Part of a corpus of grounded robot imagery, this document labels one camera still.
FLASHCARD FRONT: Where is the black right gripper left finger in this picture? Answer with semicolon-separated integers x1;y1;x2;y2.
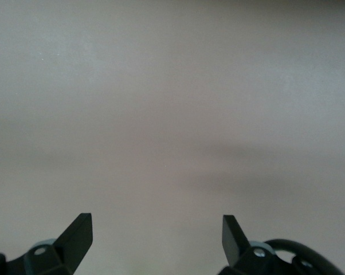
0;213;93;275

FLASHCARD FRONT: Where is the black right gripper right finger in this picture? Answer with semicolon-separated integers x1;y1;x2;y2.
218;214;334;275

